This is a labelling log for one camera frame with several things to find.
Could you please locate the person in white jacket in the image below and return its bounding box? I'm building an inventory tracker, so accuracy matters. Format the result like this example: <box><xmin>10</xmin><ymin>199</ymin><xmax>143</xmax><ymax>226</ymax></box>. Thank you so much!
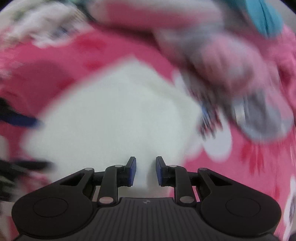
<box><xmin>228</xmin><ymin>0</ymin><xmax>283</xmax><ymax>38</ymax></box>

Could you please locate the pink patterned duvet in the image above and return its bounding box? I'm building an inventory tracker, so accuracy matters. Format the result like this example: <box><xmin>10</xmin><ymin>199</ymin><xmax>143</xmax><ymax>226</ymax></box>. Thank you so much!
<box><xmin>86</xmin><ymin>1</ymin><xmax>294</xmax><ymax>142</ymax></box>

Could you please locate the white crumpled garment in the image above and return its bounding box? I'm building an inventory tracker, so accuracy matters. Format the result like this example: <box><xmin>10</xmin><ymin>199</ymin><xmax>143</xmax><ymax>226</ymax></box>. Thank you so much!
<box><xmin>1</xmin><ymin>1</ymin><xmax>92</xmax><ymax>49</ymax></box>

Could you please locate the cream deer sweater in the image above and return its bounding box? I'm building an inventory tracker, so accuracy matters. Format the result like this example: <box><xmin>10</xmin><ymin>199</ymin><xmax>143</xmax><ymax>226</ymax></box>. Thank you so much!
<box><xmin>21</xmin><ymin>58</ymin><xmax>202</xmax><ymax>197</ymax></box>

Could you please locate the pink floral bed sheet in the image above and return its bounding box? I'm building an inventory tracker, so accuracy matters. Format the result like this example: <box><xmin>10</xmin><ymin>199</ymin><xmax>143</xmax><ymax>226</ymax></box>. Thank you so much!
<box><xmin>1</xmin><ymin>25</ymin><xmax>295</xmax><ymax>240</ymax></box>

